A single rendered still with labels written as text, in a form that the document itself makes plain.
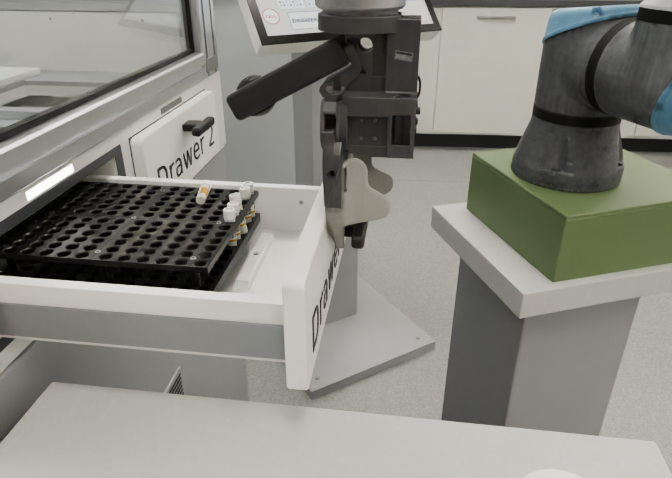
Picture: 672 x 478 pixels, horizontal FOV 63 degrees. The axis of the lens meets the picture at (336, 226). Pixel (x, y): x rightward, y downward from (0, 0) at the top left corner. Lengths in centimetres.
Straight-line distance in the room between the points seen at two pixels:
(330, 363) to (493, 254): 98
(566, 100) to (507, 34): 275
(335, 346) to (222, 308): 131
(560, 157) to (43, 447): 68
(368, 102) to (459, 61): 305
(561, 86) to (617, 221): 19
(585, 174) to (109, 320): 61
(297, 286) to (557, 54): 50
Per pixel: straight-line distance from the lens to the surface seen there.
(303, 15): 139
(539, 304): 77
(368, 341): 179
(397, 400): 166
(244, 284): 58
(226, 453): 53
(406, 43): 47
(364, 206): 50
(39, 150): 62
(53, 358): 68
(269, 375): 173
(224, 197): 64
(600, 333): 94
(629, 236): 82
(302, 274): 42
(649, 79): 69
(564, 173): 80
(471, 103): 357
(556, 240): 76
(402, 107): 47
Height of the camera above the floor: 115
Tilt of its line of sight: 27 degrees down
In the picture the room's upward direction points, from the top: straight up
